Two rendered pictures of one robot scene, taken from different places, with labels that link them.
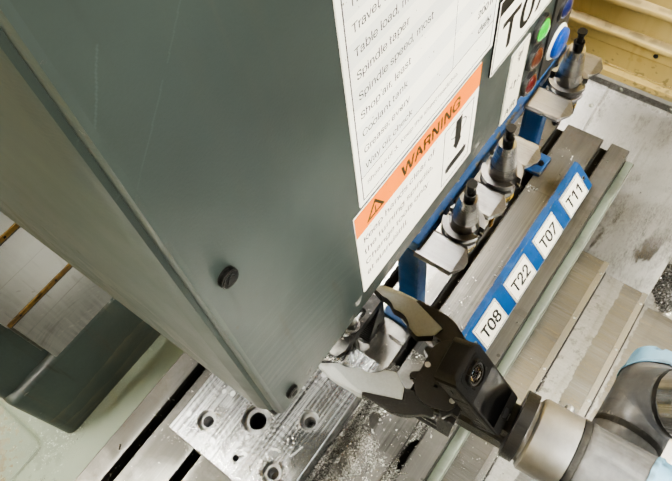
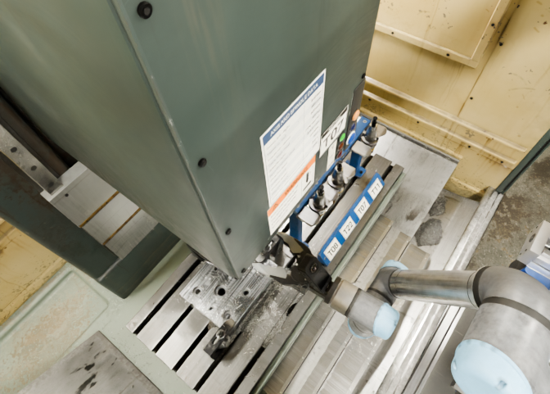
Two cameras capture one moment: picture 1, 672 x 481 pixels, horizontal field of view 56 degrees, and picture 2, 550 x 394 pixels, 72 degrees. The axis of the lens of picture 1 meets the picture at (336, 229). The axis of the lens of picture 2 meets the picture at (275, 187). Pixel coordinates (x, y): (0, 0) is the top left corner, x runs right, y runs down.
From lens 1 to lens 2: 0.29 m
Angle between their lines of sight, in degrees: 2
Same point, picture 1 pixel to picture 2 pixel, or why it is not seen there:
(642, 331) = (407, 255)
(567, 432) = (349, 292)
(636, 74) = (409, 129)
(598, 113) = (391, 147)
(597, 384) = not seen: hidden behind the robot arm
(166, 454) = (176, 307)
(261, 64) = (242, 176)
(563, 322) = (369, 249)
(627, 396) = (380, 280)
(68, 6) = (206, 177)
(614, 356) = not seen: hidden behind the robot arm
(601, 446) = (362, 297)
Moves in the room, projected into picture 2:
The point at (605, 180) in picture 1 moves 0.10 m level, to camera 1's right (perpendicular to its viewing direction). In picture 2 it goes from (391, 181) to (413, 178)
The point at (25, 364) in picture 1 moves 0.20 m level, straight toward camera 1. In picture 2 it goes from (106, 263) to (146, 287)
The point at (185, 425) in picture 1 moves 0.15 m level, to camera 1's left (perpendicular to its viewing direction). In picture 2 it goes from (187, 293) to (145, 301)
